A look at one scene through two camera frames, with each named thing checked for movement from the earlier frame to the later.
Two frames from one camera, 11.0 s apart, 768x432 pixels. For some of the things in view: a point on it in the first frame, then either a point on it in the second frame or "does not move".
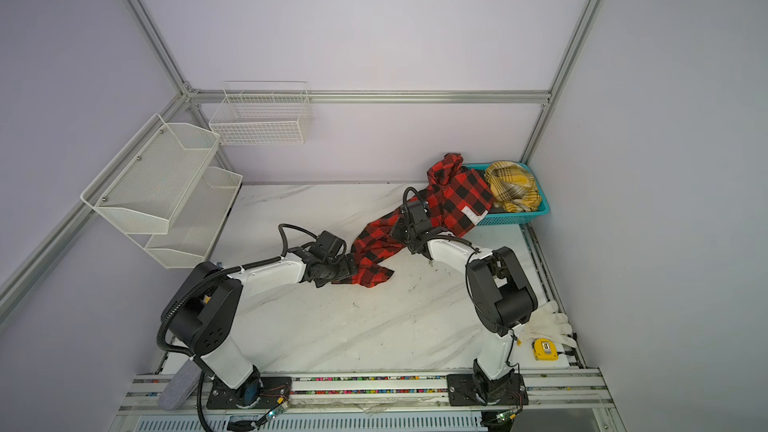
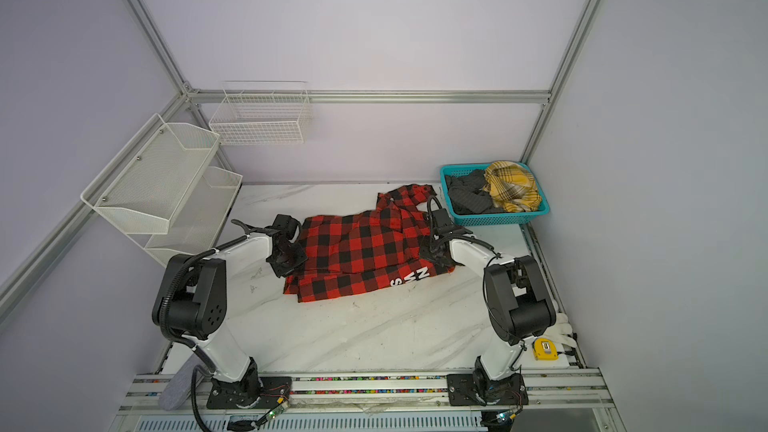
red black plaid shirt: x=460 y=200 -> x=357 y=254
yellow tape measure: x=545 y=350 does not move
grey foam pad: x=181 y=387 does not move
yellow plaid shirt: x=513 y=186 does not move
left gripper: x=344 y=269 -> x=301 y=257
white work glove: x=544 y=322 does not move
